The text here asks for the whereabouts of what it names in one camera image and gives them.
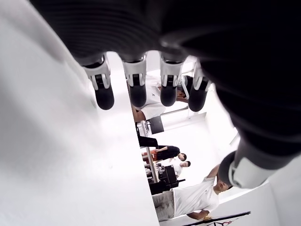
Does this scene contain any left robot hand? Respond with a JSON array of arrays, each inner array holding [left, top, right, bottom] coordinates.
[[29, 0, 301, 189]]

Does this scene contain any seated person in white shirt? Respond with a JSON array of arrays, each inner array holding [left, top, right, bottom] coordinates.
[[131, 74, 194, 123]]

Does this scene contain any black monitor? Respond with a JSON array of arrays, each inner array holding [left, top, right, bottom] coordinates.
[[149, 116, 165, 136]]

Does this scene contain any person in black shirt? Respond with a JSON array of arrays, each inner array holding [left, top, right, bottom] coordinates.
[[140, 145, 188, 163]]

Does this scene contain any distant person in white shirt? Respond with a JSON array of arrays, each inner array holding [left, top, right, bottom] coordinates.
[[172, 161, 192, 178]]

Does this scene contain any person in beige trousers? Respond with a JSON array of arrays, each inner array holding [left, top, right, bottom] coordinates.
[[152, 163, 234, 222]]

